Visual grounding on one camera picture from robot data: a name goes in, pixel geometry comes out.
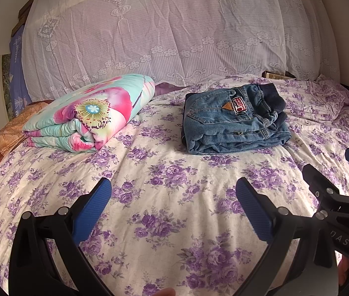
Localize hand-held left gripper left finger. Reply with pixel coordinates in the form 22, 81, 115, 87
8, 177, 113, 296

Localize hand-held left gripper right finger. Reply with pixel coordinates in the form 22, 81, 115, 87
235, 177, 340, 296

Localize blue denim pants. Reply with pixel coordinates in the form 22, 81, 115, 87
181, 83, 292, 155

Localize person's right forearm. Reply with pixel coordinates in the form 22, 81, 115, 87
338, 254, 349, 286

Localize purple floral pillow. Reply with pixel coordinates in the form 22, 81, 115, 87
304, 78, 349, 121

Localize purple floral bedsheet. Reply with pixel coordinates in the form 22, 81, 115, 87
0, 75, 349, 296

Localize folded floral quilt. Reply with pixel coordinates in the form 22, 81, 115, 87
23, 73, 156, 152

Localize brown patterned pillow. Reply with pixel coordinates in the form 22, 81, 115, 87
0, 100, 53, 177

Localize wooden headboard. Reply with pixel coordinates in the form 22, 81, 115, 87
262, 70, 297, 80

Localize green patterned cloth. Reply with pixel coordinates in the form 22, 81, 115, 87
0, 54, 13, 114

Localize blue printed cloth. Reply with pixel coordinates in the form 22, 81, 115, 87
9, 25, 39, 114

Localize white lace cover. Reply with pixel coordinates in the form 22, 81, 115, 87
22, 0, 321, 91

